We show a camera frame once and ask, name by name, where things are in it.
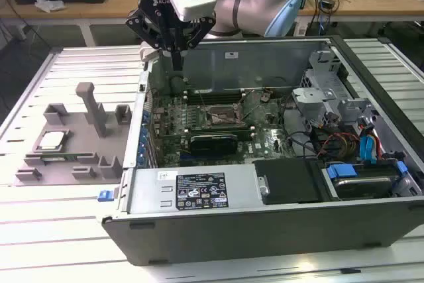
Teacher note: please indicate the green RAM stick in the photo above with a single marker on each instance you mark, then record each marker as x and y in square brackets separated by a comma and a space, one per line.
[74, 156]

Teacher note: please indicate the wooden desk white legs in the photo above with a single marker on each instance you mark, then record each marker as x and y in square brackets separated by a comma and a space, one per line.
[83, 9]

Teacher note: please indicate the black drive bay cover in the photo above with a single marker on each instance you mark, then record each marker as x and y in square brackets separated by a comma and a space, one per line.
[288, 180]

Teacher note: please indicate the silver metal drive cage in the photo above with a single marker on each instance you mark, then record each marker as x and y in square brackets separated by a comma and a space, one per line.
[313, 99]

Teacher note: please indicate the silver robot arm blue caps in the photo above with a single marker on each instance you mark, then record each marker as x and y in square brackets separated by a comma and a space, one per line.
[251, 8]

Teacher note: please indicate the black cylindrical component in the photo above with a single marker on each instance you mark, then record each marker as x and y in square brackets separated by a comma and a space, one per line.
[176, 85]

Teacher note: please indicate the gray parts rack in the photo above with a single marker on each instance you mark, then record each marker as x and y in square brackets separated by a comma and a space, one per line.
[79, 130]

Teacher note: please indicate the crumpled white paper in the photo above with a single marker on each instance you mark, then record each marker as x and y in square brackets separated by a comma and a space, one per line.
[49, 3]

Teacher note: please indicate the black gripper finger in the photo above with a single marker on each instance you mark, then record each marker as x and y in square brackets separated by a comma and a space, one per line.
[144, 28]
[202, 32]

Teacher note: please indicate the hard disk in blue carrier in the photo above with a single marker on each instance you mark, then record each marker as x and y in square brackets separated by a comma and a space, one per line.
[361, 187]

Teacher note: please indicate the green motherboard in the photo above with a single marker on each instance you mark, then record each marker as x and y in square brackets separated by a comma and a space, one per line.
[268, 144]

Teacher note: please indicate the black open PC case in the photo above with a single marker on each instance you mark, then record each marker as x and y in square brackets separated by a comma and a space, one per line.
[232, 236]

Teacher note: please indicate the installed RAM stick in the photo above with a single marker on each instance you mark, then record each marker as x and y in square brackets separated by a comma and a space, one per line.
[218, 128]

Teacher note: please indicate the beige case latch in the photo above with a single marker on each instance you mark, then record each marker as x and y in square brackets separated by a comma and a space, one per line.
[147, 54]

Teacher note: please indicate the blue expansion slot retainers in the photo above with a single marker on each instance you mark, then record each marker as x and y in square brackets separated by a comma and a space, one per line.
[143, 138]

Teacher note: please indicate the black coin battery holder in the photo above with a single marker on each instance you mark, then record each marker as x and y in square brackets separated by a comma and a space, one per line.
[265, 97]

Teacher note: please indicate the blue plastic clip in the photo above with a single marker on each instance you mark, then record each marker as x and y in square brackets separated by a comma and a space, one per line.
[106, 195]

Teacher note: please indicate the silver CPU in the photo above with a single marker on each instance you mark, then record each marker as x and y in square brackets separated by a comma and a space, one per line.
[51, 140]

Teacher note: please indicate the CPU socket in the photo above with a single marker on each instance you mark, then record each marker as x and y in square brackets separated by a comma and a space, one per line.
[218, 114]

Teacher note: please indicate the silver power supply with label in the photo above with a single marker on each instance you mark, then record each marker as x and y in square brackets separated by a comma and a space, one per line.
[149, 193]

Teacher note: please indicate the black RAM slot row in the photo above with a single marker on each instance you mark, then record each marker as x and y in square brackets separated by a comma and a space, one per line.
[215, 96]

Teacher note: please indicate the small black adapter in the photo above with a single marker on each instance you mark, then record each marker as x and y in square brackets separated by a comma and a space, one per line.
[328, 4]

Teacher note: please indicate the black graphics card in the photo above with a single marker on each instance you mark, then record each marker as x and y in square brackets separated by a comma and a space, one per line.
[213, 144]

